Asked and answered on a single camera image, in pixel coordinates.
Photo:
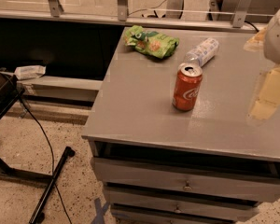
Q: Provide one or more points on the red coke can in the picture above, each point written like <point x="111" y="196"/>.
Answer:
<point x="188" y="80"/>

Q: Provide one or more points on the blue tape cross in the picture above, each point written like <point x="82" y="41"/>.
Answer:
<point x="100" y="210"/>

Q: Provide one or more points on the grey drawer cabinet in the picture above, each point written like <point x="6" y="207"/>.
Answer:
<point x="133" y="118"/>

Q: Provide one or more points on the left metal bracket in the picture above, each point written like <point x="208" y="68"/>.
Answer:
<point x="56" y="8"/>

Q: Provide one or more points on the middle metal bracket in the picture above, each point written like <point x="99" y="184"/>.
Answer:
<point x="122" y="10"/>

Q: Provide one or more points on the bottom grey drawer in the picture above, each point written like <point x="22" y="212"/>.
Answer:
<point x="160" y="217"/>

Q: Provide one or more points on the right metal bracket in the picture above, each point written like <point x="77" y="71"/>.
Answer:
<point x="240" y="13"/>

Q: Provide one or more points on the clear plastic water bottle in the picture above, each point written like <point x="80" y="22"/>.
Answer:
<point x="203" y="52"/>

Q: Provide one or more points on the grey drawer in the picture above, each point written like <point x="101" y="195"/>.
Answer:
<point x="180" y="204"/>
<point x="140" y="174"/>
<point x="160" y="217"/>

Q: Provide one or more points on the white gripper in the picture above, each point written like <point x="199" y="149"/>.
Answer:
<point x="278" y="34"/>

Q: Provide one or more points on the top grey drawer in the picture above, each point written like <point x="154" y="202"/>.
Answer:
<point x="140" y="174"/>

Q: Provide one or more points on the metal bracket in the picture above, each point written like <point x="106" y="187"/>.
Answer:
<point x="56" y="8"/>
<point x="122" y="10"/>
<point x="240" y="13"/>

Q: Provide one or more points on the middle grey drawer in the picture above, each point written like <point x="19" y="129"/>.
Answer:
<point x="180" y="204"/>

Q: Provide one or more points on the green chip bag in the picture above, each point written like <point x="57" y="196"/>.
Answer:
<point x="150" y="43"/>

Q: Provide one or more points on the white wipes packet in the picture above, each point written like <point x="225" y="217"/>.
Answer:
<point x="29" y="72"/>

